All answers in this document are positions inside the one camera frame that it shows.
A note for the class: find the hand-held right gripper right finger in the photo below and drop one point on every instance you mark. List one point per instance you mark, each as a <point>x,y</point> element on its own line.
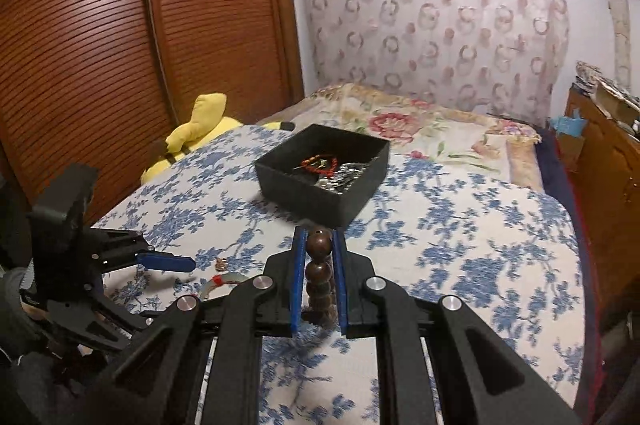
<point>340,277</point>

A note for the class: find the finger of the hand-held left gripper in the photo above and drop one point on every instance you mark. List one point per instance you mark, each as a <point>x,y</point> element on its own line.
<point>167,262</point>
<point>115,325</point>

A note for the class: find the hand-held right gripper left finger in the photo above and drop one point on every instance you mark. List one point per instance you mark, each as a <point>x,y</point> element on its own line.
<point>299,277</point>

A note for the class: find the pale jade bangle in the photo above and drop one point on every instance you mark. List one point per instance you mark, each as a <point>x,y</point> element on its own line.
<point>230,277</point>

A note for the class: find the black box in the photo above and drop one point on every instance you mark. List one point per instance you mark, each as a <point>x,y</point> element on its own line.
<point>300,195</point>

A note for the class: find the blue floral cloth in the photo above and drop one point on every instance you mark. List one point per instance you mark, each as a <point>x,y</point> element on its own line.
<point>450,255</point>

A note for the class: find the yellow plush toy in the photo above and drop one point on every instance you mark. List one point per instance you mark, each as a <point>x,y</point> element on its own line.
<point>200,130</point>

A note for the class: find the floral bed blanket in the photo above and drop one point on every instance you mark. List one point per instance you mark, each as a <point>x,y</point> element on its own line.
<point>400,125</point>

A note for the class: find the wooden louvered wardrobe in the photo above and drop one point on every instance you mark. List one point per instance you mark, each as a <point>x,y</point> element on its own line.
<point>125,55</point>

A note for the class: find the dark blue bed mattress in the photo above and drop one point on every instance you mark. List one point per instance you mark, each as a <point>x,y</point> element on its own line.
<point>575,215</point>

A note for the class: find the circle patterned sheer curtain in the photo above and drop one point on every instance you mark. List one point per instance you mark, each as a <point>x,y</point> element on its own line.
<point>430,25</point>

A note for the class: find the light blue bag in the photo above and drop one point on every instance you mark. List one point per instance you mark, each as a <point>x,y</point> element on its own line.
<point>567,125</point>

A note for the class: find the wooden sideboard cabinet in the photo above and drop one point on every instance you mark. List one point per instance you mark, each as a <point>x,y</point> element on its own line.
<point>610,175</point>

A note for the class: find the stack of folded papers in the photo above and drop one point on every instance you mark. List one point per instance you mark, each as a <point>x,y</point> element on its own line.
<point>592,77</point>

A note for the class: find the cardboard box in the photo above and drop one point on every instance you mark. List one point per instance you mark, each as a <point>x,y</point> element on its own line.
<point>617,102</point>

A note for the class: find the tied beige window curtain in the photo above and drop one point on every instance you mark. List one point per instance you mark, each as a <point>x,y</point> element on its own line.
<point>617,15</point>

